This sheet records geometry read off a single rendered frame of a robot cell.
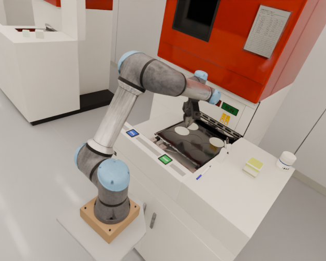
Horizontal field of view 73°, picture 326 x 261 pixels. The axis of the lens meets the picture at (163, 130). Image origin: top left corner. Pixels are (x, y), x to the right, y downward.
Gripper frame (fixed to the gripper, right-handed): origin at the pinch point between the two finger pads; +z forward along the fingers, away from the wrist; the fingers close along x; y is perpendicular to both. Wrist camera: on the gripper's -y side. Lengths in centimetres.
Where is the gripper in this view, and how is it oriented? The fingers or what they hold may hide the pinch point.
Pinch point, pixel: (187, 126)
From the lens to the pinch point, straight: 139.8
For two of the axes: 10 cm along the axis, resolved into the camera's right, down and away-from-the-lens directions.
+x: -9.5, -0.1, -3.0
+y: -2.3, -5.9, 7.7
